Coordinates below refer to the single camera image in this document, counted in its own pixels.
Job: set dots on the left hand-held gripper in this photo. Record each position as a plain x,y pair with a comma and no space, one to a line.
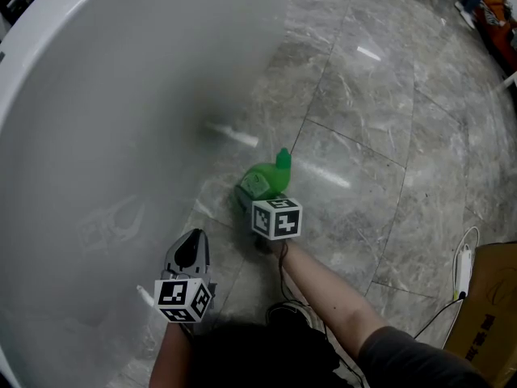
182,299

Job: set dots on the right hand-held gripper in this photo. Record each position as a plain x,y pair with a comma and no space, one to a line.
276,220

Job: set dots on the green plastic bottle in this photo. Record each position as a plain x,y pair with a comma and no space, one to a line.
274,176

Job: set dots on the person's left forearm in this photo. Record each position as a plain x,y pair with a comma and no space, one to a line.
169,358

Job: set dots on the person's right forearm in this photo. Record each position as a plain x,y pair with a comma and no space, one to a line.
331,301

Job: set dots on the person's right shoe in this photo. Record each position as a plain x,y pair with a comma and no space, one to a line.
297,313

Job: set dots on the person's black trousers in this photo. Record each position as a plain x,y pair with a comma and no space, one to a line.
262,358

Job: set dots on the white rectangular bathtub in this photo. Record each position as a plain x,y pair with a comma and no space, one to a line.
101,136

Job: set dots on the white power strip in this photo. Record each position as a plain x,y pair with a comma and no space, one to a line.
463,271

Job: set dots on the person's grey printed shirt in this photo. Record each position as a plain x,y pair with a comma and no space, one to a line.
416,362

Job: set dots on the brown cardboard box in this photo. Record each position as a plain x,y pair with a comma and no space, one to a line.
484,317

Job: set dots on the orange sofa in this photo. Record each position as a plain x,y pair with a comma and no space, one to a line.
498,30

